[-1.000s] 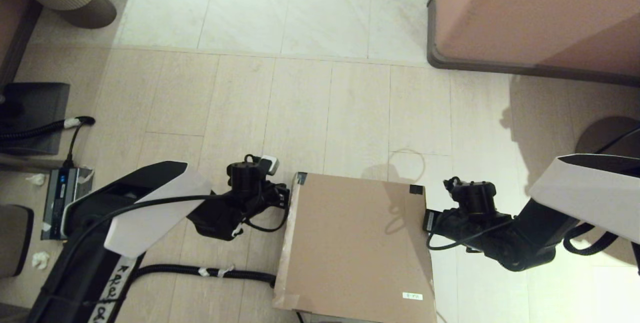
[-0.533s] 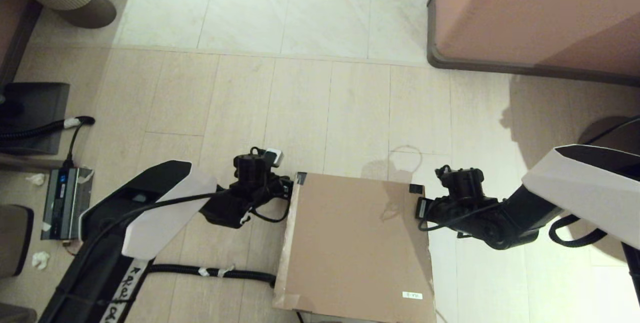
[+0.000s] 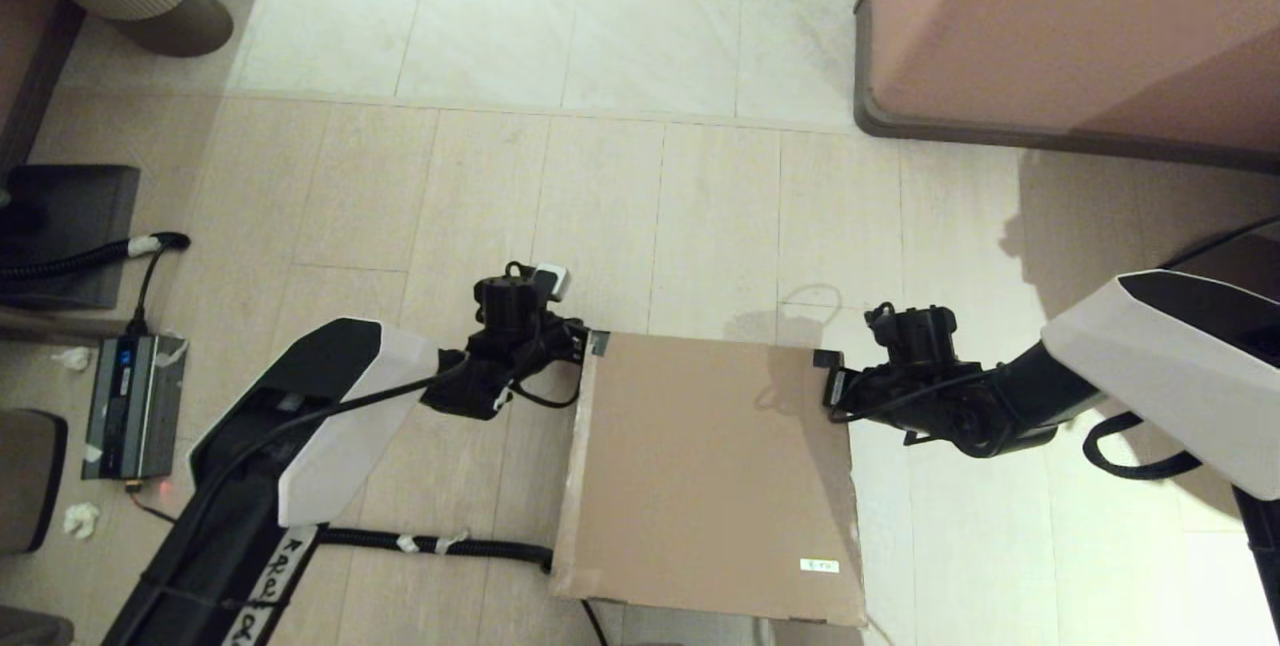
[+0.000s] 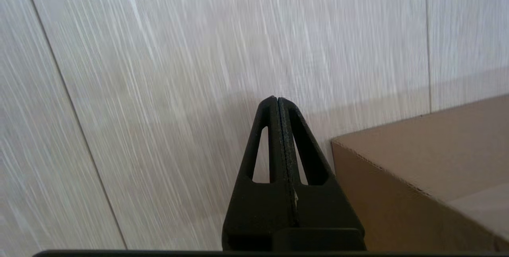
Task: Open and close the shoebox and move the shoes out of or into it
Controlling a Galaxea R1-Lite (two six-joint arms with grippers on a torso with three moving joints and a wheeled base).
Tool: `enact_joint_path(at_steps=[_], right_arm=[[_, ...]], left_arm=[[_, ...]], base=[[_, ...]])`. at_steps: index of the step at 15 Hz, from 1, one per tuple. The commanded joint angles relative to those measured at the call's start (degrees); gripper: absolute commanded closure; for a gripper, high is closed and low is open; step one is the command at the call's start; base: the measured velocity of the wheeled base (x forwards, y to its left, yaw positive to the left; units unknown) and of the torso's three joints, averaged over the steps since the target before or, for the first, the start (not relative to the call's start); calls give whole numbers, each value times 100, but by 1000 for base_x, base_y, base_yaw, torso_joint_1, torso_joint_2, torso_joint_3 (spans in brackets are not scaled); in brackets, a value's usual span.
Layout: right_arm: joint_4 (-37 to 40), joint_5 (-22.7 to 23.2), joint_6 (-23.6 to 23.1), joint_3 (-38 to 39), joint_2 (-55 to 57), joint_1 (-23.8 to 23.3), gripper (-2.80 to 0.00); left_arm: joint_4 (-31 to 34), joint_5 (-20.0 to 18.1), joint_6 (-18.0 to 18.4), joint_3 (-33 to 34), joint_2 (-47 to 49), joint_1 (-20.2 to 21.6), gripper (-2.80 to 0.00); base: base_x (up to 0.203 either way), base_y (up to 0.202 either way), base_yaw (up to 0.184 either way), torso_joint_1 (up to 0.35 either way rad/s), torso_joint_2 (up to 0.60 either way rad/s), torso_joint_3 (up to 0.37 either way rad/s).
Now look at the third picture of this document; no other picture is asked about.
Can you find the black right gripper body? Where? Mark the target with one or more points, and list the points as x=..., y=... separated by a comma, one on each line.
x=920, y=341

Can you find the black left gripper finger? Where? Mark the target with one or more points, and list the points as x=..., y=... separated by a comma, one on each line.
x=580, y=333
x=581, y=354

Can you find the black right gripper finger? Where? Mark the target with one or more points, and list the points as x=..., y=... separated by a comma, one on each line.
x=837, y=407
x=835, y=382

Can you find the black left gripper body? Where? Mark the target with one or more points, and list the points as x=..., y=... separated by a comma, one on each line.
x=512, y=311

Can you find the brown cardboard shoe box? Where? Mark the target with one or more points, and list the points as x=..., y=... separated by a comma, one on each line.
x=700, y=476

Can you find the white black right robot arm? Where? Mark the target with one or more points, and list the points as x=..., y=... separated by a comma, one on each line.
x=1180, y=376

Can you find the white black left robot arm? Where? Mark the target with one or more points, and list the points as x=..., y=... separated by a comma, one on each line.
x=340, y=426

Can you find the silver black power supply box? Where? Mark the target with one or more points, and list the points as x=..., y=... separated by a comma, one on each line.
x=135, y=406

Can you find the brown round bin base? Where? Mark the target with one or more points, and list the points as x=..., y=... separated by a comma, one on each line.
x=188, y=26

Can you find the white crumpled tissue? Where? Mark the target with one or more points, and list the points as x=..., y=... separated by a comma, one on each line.
x=83, y=521
x=75, y=358

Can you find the dark rounded stool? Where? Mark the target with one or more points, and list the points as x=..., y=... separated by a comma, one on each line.
x=25, y=476

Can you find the dark rounded furniture foot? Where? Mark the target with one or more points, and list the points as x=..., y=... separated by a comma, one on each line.
x=35, y=631

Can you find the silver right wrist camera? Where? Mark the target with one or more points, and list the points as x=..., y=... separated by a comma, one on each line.
x=880, y=314

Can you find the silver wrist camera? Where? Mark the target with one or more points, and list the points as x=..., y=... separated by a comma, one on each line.
x=550, y=278
x=880, y=314

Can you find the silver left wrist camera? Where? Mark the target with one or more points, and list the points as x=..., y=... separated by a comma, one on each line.
x=550, y=278

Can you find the brown round pedestal base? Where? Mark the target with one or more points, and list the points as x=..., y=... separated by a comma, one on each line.
x=1250, y=261

